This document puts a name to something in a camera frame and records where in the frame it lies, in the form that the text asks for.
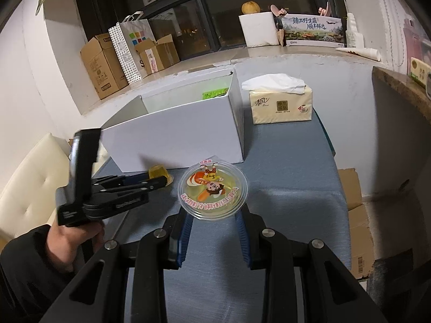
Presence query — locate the orange pomelo fruit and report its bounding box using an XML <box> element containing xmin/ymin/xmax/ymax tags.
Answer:
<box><xmin>241</xmin><ymin>1</ymin><xmax>261</xmax><ymax>15</ymax></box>

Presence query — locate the floor cardboard box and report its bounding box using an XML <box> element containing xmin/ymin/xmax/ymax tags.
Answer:
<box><xmin>338</xmin><ymin>168</ymin><xmax>375</xmax><ymax>280</ymax></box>

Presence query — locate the tall brown cardboard box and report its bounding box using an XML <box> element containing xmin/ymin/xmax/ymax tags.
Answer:
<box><xmin>80</xmin><ymin>33</ymin><xmax>128</xmax><ymax>99</ymax></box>

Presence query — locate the white open cardboard box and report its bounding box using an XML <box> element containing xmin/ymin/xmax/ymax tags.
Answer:
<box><xmin>101</xmin><ymin>70</ymin><xmax>244</xmax><ymax>173</ymax></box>

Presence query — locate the green seaweed snack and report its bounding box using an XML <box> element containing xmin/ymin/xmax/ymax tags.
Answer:
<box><xmin>202</xmin><ymin>87</ymin><xmax>229</xmax><ymax>100</ymax></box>

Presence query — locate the white plastic bottle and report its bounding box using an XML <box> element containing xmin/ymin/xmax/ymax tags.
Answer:
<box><xmin>346</xmin><ymin>12</ymin><xmax>364</xmax><ymax>48</ymax></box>

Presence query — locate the pale yellow jelly cup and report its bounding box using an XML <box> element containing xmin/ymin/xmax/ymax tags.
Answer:
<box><xmin>178</xmin><ymin>156</ymin><xmax>248</xmax><ymax>221</ymax></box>

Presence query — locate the printed landscape carton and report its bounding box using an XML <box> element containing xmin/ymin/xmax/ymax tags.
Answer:
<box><xmin>280</xmin><ymin>14</ymin><xmax>346</xmax><ymax>48</ymax></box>

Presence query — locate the white dotted shopping bag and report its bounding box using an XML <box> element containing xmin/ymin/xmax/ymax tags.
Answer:
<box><xmin>108</xmin><ymin>11</ymin><xmax>155</xmax><ymax>85</ymax></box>

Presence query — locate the yellow tissue pack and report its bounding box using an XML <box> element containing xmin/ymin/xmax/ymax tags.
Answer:
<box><xmin>242</xmin><ymin>74</ymin><xmax>313</xmax><ymax>125</ymax></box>

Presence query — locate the small open cardboard box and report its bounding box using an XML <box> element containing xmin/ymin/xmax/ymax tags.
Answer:
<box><xmin>134</xmin><ymin>34</ymin><xmax>180</xmax><ymax>75</ymax></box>

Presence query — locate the white foam box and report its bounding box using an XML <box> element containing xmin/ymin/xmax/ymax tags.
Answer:
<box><xmin>239</xmin><ymin>12</ymin><xmax>279</xmax><ymax>48</ymax></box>

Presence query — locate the person's left hand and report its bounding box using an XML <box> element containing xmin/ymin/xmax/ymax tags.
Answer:
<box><xmin>46</xmin><ymin>220</ymin><xmax>105</xmax><ymax>272</ymax></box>

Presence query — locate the cream leather sofa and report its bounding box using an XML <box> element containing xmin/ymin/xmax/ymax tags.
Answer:
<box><xmin>0</xmin><ymin>134</ymin><xmax>69</xmax><ymax>245</ymax></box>

